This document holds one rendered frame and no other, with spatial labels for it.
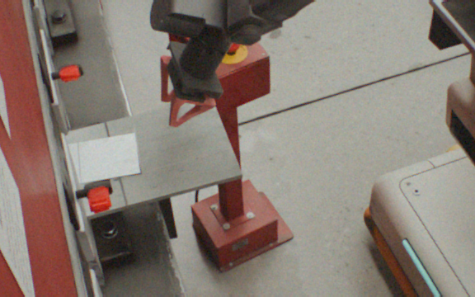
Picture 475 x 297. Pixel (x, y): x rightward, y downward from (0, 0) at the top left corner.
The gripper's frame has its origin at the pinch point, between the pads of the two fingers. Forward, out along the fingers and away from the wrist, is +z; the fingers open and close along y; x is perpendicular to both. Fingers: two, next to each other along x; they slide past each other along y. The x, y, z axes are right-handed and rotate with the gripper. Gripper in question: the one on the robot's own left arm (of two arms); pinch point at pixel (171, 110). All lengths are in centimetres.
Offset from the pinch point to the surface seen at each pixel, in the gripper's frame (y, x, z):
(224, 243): -34, 61, 75
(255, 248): -36, 73, 78
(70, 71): 12.7, -23.4, -14.3
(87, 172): 2.1, -9.2, 13.7
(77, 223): 31.2, -23.6, -8.8
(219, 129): 0.3, 9.9, 2.3
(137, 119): -6.5, -0.6, 8.7
